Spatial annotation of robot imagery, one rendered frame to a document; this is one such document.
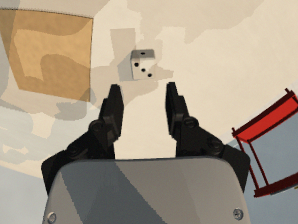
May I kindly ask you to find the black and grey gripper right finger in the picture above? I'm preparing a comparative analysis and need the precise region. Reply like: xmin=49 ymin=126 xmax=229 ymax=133
xmin=165 ymin=82 xmax=250 ymax=194

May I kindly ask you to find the white die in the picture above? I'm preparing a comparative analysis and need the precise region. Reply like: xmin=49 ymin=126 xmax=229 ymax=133
xmin=130 ymin=49 xmax=156 ymax=80

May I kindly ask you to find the tan mat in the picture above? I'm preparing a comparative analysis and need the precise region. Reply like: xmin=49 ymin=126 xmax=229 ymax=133
xmin=0 ymin=9 xmax=94 ymax=102

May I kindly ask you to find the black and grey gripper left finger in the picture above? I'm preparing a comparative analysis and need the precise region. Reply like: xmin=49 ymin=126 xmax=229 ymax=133
xmin=41 ymin=84 xmax=124 ymax=195

